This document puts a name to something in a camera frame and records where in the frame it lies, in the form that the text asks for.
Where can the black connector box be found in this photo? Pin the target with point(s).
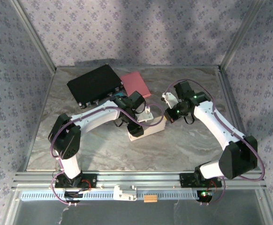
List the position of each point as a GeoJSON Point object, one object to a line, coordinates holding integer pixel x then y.
{"type": "Point", "coordinates": [72, 194]}

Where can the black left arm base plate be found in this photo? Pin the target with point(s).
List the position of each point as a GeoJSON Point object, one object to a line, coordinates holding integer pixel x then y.
{"type": "Point", "coordinates": [89, 181]}

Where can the aluminium frame rail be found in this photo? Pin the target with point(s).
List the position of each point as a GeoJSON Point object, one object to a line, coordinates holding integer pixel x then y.
{"type": "Point", "coordinates": [138, 179]}

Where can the aluminium side rail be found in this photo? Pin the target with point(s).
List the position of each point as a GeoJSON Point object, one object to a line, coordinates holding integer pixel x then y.
{"type": "Point", "coordinates": [230, 103]}

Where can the black case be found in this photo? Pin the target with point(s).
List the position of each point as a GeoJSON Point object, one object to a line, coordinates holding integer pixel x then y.
{"type": "Point", "coordinates": [94, 85]}

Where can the aluminium frame post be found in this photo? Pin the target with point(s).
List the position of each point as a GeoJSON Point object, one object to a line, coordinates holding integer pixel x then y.
{"type": "Point", "coordinates": [34, 35]}
{"type": "Point", "coordinates": [241, 35]}

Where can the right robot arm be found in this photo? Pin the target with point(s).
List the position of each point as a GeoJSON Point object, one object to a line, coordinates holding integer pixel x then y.
{"type": "Point", "coordinates": [225, 140]}

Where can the white plastic clip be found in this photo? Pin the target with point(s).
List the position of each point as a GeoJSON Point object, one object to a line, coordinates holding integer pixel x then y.
{"type": "Point", "coordinates": [124, 193]}

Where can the pink and white paper box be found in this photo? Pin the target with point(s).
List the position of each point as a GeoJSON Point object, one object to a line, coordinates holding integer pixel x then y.
{"type": "Point", "coordinates": [136, 84]}

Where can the small wooden block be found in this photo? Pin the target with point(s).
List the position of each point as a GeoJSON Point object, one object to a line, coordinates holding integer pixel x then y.
{"type": "Point", "coordinates": [150, 199]}

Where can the black controller with light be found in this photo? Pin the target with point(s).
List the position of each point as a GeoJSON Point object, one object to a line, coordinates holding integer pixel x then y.
{"type": "Point", "coordinates": [205, 198]}

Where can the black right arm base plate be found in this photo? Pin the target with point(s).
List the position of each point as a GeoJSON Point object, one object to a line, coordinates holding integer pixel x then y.
{"type": "Point", "coordinates": [185, 180]}

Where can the teal tube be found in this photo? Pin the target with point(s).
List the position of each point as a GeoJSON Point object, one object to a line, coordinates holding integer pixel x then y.
{"type": "Point", "coordinates": [120, 94]}

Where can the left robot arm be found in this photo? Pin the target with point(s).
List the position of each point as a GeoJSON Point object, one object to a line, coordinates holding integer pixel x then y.
{"type": "Point", "coordinates": [68, 140]}

